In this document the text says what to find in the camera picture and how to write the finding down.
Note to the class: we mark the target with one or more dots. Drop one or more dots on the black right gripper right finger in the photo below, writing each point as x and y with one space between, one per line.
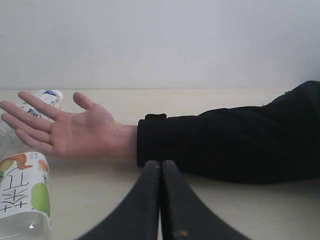
183 215

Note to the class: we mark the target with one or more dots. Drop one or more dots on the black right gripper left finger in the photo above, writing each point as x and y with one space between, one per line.
137 215

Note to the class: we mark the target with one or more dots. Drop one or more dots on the clear bottle fruit label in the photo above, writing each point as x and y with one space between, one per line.
25 200

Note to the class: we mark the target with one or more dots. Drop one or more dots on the clear bottle white blue label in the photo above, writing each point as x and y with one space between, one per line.
51 97

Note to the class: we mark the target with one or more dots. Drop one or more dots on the black sleeved forearm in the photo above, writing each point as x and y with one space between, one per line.
274 143

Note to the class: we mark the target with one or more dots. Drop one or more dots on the person's open bare hand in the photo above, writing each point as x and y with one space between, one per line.
92 133

